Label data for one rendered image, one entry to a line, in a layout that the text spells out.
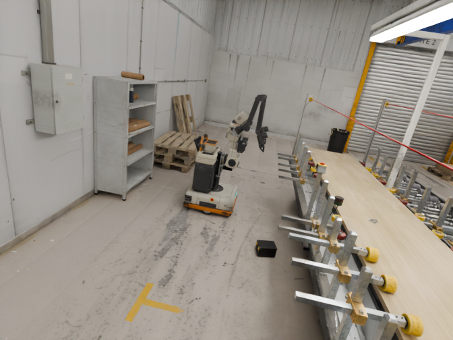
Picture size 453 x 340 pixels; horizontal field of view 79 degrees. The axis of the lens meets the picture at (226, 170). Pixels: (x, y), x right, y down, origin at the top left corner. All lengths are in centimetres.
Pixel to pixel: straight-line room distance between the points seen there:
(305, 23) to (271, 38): 108
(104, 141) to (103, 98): 53
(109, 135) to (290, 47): 705
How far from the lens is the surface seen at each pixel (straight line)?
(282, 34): 961
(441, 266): 223
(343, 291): 207
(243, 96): 954
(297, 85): 952
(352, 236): 155
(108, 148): 381
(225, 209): 364
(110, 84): 364
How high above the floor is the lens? 182
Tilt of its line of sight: 19 degrees down
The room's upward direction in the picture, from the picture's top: 9 degrees clockwise
